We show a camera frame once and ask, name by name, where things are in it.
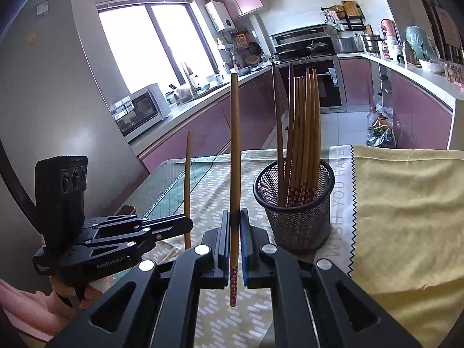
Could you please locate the green grid cutting mat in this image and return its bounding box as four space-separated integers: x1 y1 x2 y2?
119 157 233 233

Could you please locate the steel thermos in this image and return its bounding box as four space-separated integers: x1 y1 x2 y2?
402 41 417 65

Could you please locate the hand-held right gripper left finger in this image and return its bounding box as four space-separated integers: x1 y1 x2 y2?
47 208 233 348

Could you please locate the beige patterned cloth zigzag edge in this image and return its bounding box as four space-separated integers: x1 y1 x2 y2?
119 145 356 348

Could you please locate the grey refrigerator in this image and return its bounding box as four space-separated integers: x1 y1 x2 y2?
0 0 151 294

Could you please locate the bag of vegetables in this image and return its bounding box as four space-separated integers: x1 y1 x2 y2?
366 125 397 149

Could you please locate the clear bag on counter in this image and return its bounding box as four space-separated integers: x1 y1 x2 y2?
418 59 445 75

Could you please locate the person's left hand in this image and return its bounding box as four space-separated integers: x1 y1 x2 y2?
52 273 113 310

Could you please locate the black built-in oven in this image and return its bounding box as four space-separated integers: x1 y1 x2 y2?
290 56 345 113

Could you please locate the yellow cloth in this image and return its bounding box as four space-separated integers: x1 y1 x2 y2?
350 144 464 348

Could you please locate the kitchen window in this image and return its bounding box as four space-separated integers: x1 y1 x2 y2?
98 2 222 98

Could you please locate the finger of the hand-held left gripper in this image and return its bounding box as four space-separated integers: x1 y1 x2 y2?
85 229 193 254
84 214 194 231

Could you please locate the wooden chopstick red floral end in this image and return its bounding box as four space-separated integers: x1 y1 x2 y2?
228 73 240 307
183 130 193 251

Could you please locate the pink kettle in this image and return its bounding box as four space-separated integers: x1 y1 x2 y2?
380 19 397 46

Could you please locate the chrome kitchen faucet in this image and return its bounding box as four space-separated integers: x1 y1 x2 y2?
180 61 198 97

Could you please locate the stainless steel pot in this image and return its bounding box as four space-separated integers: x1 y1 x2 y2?
362 34 379 53

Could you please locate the bunch of wooden chopsticks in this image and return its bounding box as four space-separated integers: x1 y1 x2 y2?
271 61 322 207

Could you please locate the white water heater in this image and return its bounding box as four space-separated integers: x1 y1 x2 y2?
205 0 234 32

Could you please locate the grey countertop appliance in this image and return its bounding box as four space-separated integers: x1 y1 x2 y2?
336 37 358 54

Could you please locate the black mesh utensil holder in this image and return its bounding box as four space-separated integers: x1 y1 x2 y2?
253 159 336 256

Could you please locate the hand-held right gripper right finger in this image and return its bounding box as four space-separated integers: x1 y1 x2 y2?
239 207 423 348

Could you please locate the black wall rack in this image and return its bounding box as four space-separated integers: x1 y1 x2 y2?
321 1 365 31

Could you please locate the black stove hood unit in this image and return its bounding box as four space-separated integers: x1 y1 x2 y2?
270 25 336 62

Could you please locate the green plastic bag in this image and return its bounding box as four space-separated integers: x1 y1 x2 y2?
405 25 436 60

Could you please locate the white microwave oven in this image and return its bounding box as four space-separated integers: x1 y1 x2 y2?
110 83 171 138

